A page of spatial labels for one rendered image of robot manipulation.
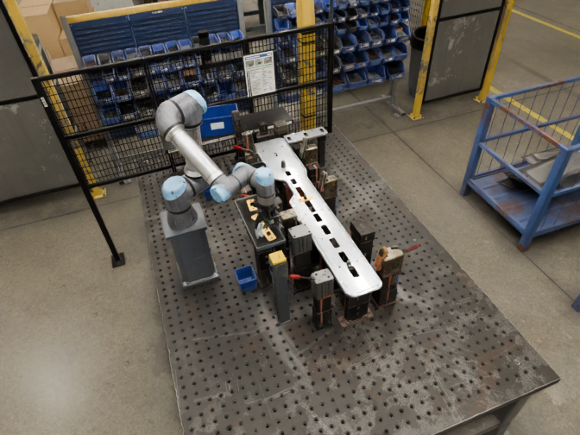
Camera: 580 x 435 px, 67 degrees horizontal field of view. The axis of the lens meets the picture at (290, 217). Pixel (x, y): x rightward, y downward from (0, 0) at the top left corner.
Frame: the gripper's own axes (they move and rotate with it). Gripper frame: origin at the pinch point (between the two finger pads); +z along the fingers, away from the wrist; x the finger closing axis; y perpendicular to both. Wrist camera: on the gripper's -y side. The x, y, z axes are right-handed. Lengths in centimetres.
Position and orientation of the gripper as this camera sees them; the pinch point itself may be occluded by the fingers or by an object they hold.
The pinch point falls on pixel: (267, 231)
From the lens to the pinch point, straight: 200.2
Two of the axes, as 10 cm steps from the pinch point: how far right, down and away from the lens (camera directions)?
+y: 4.9, 5.7, -6.6
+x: 8.7, -3.6, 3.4
